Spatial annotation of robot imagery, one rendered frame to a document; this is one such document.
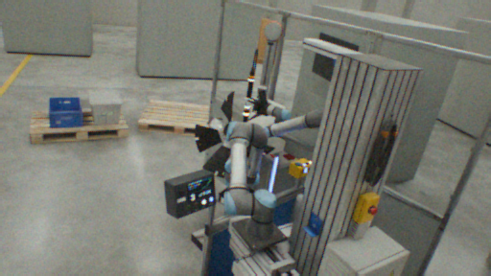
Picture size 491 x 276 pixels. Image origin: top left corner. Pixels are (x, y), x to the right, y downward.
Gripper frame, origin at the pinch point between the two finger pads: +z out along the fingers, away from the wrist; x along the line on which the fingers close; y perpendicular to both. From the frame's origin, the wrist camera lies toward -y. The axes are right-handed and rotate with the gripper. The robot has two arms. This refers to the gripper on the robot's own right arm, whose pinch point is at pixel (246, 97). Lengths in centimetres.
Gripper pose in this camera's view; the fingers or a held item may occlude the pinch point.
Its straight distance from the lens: 251.6
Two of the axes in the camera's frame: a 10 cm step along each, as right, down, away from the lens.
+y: -1.5, 9.0, 4.1
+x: 6.1, -2.4, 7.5
